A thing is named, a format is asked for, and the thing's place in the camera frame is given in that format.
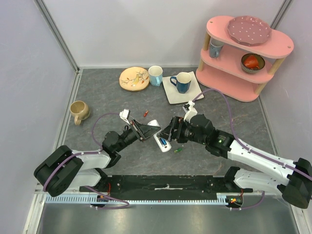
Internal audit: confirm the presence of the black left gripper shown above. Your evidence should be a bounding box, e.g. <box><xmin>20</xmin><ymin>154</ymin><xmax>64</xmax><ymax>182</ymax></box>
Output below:
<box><xmin>115</xmin><ymin>118</ymin><xmax>161</xmax><ymax>152</ymax></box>

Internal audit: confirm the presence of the blue battery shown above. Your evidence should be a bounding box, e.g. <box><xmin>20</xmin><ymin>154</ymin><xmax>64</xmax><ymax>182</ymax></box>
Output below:
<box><xmin>159</xmin><ymin>138</ymin><xmax>167</xmax><ymax>146</ymax></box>

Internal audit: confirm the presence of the white remote control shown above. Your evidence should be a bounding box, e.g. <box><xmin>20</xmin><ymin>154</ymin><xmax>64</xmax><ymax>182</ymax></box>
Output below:
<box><xmin>147</xmin><ymin>119</ymin><xmax>173</xmax><ymax>153</ymax></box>

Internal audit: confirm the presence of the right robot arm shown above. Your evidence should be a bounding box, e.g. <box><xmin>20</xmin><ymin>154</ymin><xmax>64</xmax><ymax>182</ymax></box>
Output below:
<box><xmin>158</xmin><ymin>115</ymin><xmax>312</xmax><ymax>209</ymax></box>

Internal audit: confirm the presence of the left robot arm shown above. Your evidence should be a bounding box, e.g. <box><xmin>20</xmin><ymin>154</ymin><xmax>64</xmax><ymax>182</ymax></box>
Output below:
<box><xmin>34</xmin><ymin>120</ymin><xmax>161</xmax><ymax>197</ymax></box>

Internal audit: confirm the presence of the green battery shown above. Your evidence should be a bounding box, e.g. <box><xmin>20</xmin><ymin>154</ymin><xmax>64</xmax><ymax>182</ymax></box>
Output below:
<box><xmin>174</xmin><ymin>148</ymin><xmax>183</xmax><ymax>153</ymax></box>

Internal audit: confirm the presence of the white square plate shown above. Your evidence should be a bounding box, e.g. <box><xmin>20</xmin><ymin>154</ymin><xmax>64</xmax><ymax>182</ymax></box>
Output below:
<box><xmin>162</xmin><ymin>71</ymin><xmax>205</xmax><ymax>105</ymax></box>

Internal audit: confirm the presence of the beige floral plate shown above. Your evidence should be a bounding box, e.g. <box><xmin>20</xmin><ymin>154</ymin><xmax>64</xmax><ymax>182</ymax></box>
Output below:
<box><xmin>119</xmin><ymin>67</ymin><xmax>150</xmax><ymax>91</ymax></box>

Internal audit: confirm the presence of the dark blue mug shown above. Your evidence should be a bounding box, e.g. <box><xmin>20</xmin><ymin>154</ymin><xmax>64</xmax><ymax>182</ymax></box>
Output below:
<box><xmin>170</xmin><ymin>72</ymin><xmax>192</xmax><ymax>94</ymax></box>

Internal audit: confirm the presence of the light blue mug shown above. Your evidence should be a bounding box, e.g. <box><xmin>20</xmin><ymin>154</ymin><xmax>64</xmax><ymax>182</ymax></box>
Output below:
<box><xmin>148</xmin><ymin>65</ymin><xmax>163</xmax><ymax>87</ymax></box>

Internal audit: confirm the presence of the beige mug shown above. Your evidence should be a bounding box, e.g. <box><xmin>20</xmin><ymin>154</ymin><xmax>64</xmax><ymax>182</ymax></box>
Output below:
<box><xmin>70</xmin><ymin>100</ymin><xmax>90</xmax><ymax>125</ymax></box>

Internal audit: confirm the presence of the pink three-tier shelf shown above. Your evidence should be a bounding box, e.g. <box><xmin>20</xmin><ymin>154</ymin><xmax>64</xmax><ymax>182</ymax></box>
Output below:
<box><xmin>196</xmin><ymin>16</ymin><xmax>294</xmax><ymax>102</ymax></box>

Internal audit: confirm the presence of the blue grey mug on shelf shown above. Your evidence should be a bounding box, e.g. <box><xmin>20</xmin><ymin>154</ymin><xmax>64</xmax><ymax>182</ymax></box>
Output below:
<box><xmin>209</xmin><ymin>39</ymin><xmax>224</xmax><ymax>58</ymax></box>

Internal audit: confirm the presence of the red cup in bowl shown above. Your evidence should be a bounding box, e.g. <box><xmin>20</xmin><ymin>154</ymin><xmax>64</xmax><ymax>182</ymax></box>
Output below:
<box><xmin>243</xmin><ymin>55</ymin><xmax>259</xmax><ymax>69</ymax></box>

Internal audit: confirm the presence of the dark patterned bowl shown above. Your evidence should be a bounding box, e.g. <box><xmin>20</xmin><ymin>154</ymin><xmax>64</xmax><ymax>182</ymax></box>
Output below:
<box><xmin>241</xmin><ymin>53</ymin><xmax>265</xmax><ymax>74</ymax></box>

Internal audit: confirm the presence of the purple dotted plate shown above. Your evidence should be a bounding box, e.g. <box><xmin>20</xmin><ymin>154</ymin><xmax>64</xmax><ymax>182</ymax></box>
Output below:
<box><xmin>227</xmin><ymin>16</ymin><xmax>272</xmax><ymax>46</ymax></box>

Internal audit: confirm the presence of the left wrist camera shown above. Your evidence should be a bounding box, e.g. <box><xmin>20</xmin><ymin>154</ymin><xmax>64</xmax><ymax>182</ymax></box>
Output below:
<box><xmin>119</xmin><ymin>109</ymin><xmax>130</xmax><ymax>124</ymax></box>

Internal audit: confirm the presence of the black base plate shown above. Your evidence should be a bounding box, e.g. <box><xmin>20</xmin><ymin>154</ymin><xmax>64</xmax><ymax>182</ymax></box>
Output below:
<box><xmin>93</xmin><ymin>175</ymin><xmax>243</xmax><ymax>193</ymax></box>

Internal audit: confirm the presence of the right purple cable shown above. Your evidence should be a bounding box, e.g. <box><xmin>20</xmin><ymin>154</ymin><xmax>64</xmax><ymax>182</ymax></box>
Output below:
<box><xmin>192</xmin><ymin>88</ymin><xmax>312</xmax><ymax>212</ymax></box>

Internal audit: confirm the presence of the slotted cable duct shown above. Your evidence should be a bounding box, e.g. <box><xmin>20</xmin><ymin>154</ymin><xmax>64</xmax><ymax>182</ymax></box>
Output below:
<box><xmin>45</xmin><ymin>193</ymin><xmax>242</xmax><ymax>205</ymax></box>

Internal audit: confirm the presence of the aluminium frame rail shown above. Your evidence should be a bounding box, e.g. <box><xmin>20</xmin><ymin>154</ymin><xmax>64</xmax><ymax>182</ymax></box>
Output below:
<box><xmin>34</xmin><ymin>0</ymin><xmax>81</xmax><ymax>74</ymax></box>

